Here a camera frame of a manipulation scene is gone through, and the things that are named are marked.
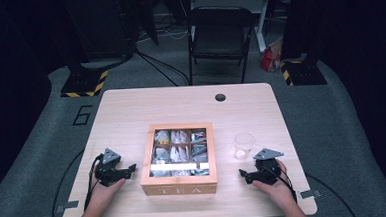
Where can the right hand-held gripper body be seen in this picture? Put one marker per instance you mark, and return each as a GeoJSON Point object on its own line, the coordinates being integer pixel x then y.
{"type": "Point", "coordinates": [267, 171]}

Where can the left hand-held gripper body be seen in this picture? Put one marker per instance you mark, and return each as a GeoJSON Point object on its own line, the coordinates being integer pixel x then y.
{"type": "Point", "coordinates": [109, 173]}

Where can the wooden tea box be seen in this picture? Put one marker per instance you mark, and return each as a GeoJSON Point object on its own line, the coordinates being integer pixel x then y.
{"type": "Point", "coordinates": [146, 177]}

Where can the person's right hand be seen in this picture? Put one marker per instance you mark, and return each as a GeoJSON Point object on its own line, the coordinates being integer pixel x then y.
{"type": "Point", "coordinates": [280, 190]}

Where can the person's left hand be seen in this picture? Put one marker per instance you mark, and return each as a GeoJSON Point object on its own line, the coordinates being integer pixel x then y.
{"type": "Point", "coordinates": [102, 195]}

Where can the clear plastic cup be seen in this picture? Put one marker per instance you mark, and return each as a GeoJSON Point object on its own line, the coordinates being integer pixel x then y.
{"type": "Point", "coordinates": [244, 147]}

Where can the grey tape piece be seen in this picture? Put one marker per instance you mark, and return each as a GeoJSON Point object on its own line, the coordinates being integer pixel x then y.
{"type": "Point", "coordinates": [309, 194]}
{"type": "Point", "coordinates": [67, 205]}

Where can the pile of assorted tea bags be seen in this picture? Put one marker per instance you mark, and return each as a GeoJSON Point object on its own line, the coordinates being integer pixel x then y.
{"type": "Point", "coordinates": [179, 153]}

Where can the black table grommet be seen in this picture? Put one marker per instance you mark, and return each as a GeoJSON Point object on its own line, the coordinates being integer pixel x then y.
{"type": "Point", "coordinates": [220, 97]}

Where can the black stand with striped base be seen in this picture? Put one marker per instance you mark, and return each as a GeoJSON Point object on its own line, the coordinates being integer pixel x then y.
{"type": "Point", "coordinates": [304, 72]}
{"type": "Point", "coordinates": [83, 82]}

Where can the red paper bag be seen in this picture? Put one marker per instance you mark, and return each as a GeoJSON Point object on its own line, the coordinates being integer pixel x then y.
{"type": "Point", "coordinates": [269, 59]}

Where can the black folding chair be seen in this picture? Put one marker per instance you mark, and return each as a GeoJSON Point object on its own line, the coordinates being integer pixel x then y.
{"type": "Point", "coordinates": [220, 37]}

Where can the black cabinet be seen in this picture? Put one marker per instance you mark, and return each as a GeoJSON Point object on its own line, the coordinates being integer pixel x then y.
{"type": "Point", "coordinates": [100, 26]}

